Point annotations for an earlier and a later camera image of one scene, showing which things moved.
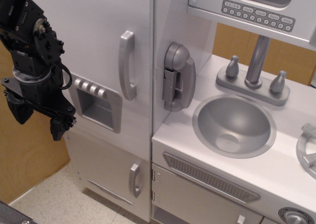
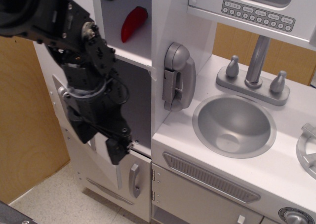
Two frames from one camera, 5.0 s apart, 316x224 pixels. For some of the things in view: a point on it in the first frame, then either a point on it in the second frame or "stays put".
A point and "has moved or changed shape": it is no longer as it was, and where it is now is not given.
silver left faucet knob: [232, 69] stays put
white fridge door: [89, 22] -> [79, 152]
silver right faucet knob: [277, 84] stays put
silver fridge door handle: [126, 43] has moved or changed shape
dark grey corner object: [9, 215] stays put
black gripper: [45, 96] -> [102, 106]
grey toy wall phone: [179, 79] stays put
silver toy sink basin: [234, 126] stays put
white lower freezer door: [119, 179] stays put
